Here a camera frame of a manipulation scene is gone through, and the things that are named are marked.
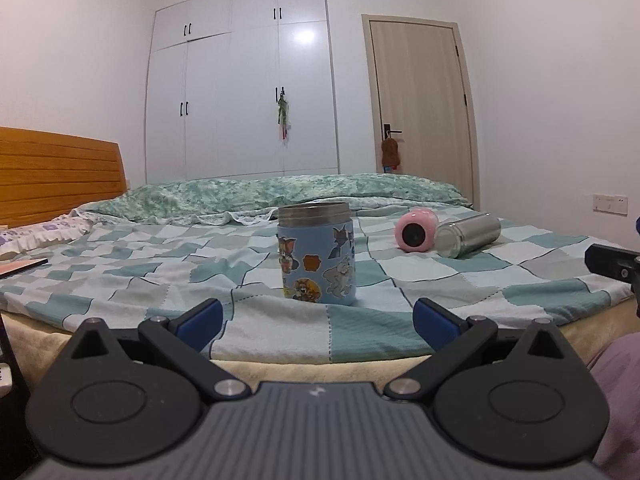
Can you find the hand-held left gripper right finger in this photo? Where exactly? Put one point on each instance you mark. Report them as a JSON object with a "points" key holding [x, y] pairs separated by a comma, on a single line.
{"points": [[434, 321]]}

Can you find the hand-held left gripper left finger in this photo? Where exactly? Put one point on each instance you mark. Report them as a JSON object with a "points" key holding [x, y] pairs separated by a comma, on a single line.
{"points": [[201, 321]]}

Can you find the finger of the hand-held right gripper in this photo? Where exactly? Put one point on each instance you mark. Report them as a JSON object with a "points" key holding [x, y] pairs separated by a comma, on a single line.
{"points": [[607, 260]]}

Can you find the blue cartoon sticker cup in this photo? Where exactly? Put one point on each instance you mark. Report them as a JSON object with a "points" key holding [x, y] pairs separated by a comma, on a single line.
{"points": [[320, 255]]}

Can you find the pink round cup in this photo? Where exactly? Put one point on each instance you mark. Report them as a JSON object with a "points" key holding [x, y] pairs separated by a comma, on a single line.
{"points": [[415, 230]]}

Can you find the stainless steel cup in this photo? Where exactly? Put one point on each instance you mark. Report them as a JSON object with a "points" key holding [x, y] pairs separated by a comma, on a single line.
{"points": [[470, 235]]}

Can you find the checked green white blanket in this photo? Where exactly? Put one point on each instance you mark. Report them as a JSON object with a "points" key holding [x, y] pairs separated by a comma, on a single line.
{"points": [[150, 270]]}

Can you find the person's purple trouser leg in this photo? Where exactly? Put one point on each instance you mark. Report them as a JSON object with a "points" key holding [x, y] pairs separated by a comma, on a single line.
{"points": [[620, 400]]}

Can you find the green patterned quilt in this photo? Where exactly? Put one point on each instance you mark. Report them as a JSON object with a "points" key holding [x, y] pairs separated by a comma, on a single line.
{"points": [[250, 195]]}

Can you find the beige bed sheet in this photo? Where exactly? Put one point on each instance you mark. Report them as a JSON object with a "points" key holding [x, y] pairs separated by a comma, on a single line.
{"points": [[40, 335]]}

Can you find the brown plush pendant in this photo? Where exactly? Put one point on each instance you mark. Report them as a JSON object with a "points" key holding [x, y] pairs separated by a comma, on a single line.
{"points": [[390, 154]]}

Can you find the floral pillow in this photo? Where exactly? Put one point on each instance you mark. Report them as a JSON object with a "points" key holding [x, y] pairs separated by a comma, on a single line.
{"points": [[40, 235]]}

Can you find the wooden headboard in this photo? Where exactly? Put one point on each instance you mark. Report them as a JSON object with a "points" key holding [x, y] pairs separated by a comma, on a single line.
{"points": [[55, 175]]}

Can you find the dark object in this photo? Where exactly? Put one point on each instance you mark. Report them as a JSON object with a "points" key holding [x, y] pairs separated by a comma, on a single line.
{"points": [[12, 410]]}

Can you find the beige door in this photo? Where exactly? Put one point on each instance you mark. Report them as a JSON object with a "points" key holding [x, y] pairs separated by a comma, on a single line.
{"points": [[420, 100]]}

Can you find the green hanging ornament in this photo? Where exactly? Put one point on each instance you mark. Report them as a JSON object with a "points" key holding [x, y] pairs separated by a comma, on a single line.
{"points": [[283, 112]]}

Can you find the white wardrobe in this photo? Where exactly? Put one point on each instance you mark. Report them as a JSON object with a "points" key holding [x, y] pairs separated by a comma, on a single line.
{"points": [[240, 85]]}

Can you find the white wall socket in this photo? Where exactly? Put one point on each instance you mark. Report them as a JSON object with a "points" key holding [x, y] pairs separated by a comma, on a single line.
{"points": [[610, 204]]}

